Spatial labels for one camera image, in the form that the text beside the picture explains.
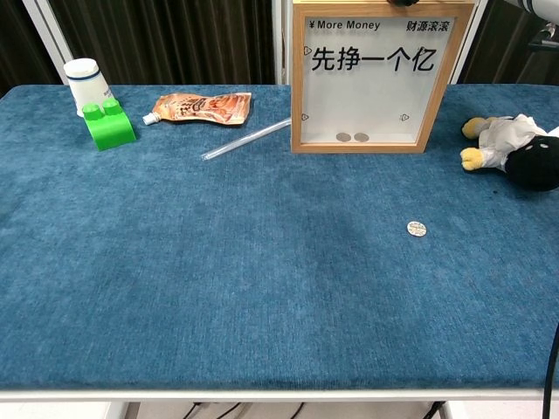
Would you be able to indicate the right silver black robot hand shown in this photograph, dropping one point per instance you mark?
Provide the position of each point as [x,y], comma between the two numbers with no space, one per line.
[404,2]

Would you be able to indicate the white frame post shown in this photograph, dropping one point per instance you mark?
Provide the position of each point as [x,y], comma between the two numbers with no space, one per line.
[468,43]
[48,30]
[281,43]

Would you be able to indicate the black white plush penguin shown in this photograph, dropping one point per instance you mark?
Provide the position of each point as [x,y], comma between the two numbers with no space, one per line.
[502,139]

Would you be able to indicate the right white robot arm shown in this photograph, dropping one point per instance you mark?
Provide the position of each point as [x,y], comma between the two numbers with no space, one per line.
[541,8]

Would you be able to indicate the orange spout pouch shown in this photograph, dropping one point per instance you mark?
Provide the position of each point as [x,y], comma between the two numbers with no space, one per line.
[201,107]

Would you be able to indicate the white paper cup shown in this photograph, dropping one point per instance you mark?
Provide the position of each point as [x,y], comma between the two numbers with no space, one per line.
[85,83]

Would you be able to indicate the green toy building block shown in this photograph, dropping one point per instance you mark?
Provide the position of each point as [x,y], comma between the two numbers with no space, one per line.
[109,131]

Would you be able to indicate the dull grey coin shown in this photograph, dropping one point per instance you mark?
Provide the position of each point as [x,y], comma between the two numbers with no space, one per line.
[343,137]
[361,137]

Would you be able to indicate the patterned silver coin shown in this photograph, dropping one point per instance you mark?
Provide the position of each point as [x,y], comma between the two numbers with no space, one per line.
[416,228]

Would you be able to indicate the clear plastic straw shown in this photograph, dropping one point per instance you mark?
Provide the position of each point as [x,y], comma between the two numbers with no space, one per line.
[244,139]

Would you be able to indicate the blue table cloth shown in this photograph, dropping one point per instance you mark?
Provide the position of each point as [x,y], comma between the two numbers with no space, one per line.
[218,262]

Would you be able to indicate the wooden coin box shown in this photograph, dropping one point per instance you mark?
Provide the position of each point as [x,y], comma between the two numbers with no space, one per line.
[297,87]

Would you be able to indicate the black pleated curtain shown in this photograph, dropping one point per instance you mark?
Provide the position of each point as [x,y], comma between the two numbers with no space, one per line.
[174,39]
[502,43]
[17,43]

